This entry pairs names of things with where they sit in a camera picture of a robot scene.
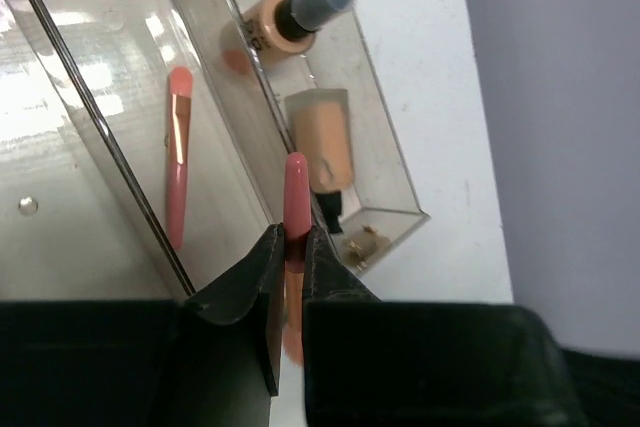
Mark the middle clear organizer bin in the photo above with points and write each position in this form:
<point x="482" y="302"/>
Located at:
<point x="120" y="53"/>

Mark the orange makeup brush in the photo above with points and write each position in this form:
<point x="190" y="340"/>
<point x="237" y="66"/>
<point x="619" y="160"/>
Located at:
<point x="180" y="87"/>

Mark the left clear organizer bin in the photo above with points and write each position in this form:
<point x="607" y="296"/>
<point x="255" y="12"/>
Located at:
<point x="72" y="226"/>

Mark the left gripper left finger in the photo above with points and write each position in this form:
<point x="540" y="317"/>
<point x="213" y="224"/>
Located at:
<point x="251" y="290"/>

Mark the beige concealer tube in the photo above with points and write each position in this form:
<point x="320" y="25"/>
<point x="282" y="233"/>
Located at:
<point x="320" y="128"/>

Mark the pink makeup brush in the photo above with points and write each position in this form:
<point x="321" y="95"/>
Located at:
<point x="297" y="223"/>

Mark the right clear organizer bin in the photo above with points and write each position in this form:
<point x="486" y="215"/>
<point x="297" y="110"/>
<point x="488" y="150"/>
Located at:
<point x="380" y="209"/>

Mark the clear organizer bin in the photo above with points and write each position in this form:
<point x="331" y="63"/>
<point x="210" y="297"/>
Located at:
<point x="380" y="209"/>
<point x="120" y="53"/>
<point x="72" y="226"/>

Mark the foundation bottle with pump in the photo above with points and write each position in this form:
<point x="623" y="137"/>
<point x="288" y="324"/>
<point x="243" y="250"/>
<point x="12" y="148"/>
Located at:
<point x="282" y="29"/>

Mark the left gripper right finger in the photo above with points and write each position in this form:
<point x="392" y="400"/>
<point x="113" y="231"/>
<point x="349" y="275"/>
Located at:
<point x="337" y="338"/>

